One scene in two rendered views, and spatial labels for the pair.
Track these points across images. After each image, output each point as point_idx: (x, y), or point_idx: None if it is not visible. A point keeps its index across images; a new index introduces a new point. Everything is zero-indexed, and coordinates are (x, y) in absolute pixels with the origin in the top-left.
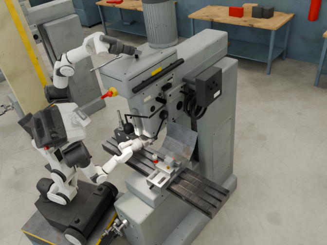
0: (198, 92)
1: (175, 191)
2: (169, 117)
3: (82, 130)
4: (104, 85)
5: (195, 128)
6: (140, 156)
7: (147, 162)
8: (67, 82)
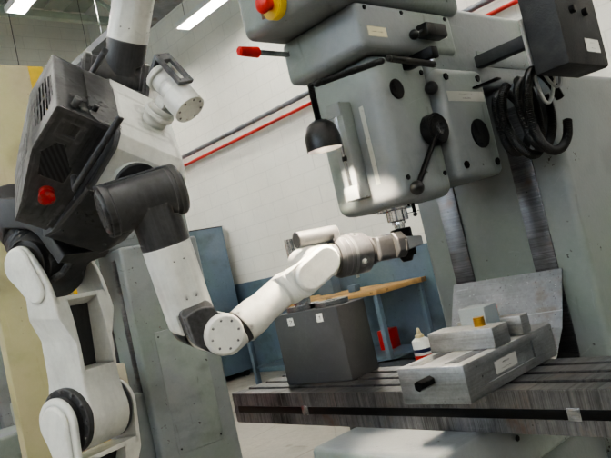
0: (534, 20)
1: (529, 399)
2: (453, 154)
3: (174, 147)
4: (248, 19)
5: (549, 252)
6: (367, 380)
7: (395, 381)
8: (147, 37)
